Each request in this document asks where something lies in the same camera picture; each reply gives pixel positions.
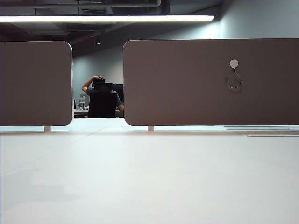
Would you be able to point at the white divider support post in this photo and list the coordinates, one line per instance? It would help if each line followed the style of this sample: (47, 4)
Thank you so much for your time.
(150, 128)
(47, 128)

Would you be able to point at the black office chair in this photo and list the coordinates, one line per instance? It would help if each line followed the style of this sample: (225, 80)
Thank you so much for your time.
(102, 105)

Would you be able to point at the wide brown desk divider panel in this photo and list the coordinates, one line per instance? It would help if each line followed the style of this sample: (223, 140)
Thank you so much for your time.
(177, 81)

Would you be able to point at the black computer monitor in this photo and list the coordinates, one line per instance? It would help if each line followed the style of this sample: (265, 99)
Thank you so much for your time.
(118, 92)

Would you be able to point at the background desk clutter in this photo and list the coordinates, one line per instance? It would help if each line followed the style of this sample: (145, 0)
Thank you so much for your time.
(81, 102)

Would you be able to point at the seated person in grey shirt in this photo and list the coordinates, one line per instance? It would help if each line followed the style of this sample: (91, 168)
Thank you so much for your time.
(90, 89)

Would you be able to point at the narrow brown desk divider panel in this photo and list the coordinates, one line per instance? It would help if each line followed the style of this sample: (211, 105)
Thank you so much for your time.
(35, 84)

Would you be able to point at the white adhesive wall hook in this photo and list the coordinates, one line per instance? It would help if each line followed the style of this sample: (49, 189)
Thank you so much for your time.
(233, 63)

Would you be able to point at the long ceiling light strip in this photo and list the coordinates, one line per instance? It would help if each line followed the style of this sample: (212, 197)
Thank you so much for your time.
(105, 18)

